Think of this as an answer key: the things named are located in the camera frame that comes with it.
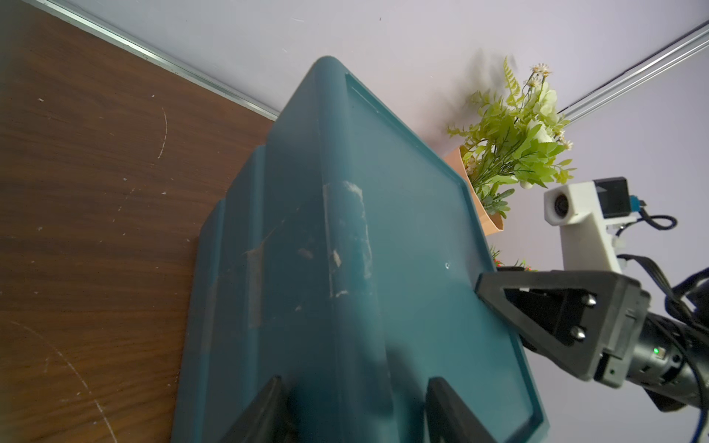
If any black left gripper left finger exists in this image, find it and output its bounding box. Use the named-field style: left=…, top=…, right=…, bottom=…
left=220, top=376, right=294, bottom=443

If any large peach pot plant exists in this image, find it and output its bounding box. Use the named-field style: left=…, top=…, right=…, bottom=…
left=443, top=61, right=575, bottom=236

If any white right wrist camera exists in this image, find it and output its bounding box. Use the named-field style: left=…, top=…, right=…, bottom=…
left=544, top=177, right=641, bottom=273

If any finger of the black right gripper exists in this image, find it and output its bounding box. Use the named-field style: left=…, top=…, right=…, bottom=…
left=476, top=271, right=615, bottom=381

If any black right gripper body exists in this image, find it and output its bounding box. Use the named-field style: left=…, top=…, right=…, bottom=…
left=564, top=271, right=650, bottom=388

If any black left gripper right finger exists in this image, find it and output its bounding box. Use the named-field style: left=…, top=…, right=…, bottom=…
left=425, top=377, right=495, bottom=443

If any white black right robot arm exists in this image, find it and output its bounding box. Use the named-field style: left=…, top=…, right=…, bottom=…
left=476, top=271, right=708, bottom=412

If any teal drawer cabinet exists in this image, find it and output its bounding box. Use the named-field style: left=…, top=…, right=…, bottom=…
left=171, top=56, right=548, bottom=442

